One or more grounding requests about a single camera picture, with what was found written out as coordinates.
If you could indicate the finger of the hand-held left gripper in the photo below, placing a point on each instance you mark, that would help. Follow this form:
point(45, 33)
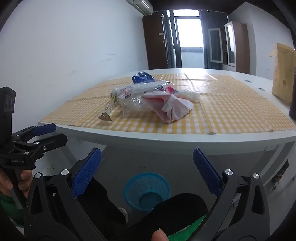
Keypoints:
point(52, 141)
point(44, 129)

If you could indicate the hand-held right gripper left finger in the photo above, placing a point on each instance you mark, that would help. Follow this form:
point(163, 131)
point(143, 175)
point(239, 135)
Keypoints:
point(86, 173)

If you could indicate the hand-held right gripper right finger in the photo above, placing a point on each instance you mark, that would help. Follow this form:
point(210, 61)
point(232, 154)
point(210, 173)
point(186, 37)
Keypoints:
point(207, 171)

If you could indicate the blue plastic wastebasket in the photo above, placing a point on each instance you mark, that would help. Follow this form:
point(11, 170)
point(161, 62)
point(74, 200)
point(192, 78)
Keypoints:
point(138, 185)

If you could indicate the long printed snack wrapper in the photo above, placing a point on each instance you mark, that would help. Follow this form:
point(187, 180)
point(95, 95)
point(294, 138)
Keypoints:
point(108, 107)

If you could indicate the white plastic shopping bag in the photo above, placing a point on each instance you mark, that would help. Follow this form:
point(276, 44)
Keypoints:
point(173, 109)

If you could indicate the white tissue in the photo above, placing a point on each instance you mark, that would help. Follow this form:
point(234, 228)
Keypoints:
point(192, 96)

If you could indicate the clear plastic bag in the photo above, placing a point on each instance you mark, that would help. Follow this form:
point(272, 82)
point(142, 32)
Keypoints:
point(134, 104)

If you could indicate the small colourful wrapper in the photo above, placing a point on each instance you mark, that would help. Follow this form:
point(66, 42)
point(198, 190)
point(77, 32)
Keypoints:
point(170, 89)

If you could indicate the clear printed plastic wrapper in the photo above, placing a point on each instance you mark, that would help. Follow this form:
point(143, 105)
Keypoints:
point(143, 87)

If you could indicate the blue plastic bag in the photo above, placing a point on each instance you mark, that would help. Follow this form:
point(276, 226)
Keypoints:
point(141, 77)

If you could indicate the person's left forearm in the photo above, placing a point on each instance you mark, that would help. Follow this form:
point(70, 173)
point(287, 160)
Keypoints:
point(9, 208)

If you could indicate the person's left hand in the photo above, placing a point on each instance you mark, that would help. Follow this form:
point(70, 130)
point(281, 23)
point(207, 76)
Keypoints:
point(26, 179)

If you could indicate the person's right hand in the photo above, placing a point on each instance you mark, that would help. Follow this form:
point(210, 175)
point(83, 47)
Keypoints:
point(159, 235)

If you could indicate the person's left leg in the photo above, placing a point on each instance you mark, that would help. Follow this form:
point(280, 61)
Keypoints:
point(99, 208)

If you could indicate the white left shoe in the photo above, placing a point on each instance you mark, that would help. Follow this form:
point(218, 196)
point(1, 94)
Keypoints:
point(123, 215)

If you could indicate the yellow checkered tablecloth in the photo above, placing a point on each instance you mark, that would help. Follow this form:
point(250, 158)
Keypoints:
point(231, 111)

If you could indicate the green jacket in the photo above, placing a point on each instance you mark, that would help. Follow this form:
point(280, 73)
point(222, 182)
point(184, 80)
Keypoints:
point(182, 235)

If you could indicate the black bottle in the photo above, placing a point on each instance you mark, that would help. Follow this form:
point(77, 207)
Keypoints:
point(293, 97)

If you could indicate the brown paper envelope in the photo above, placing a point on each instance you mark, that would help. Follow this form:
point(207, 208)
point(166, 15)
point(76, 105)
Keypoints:
point(284, 74)

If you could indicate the wooden glass-door cabinet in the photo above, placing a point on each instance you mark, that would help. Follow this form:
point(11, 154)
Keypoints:
point(241, 46)

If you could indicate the brown wooden cabinet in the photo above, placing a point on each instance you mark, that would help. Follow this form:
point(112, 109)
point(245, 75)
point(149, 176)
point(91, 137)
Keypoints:
point(155, 46)

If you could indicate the dark curtain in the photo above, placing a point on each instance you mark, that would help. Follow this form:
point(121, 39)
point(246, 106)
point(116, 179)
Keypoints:
point(205, 34)

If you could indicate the balcony window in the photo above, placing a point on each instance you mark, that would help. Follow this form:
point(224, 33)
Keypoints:
point(189, 32)

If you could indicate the white air conditioner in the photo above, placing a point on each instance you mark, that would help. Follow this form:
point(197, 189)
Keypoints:
point(143, 4)

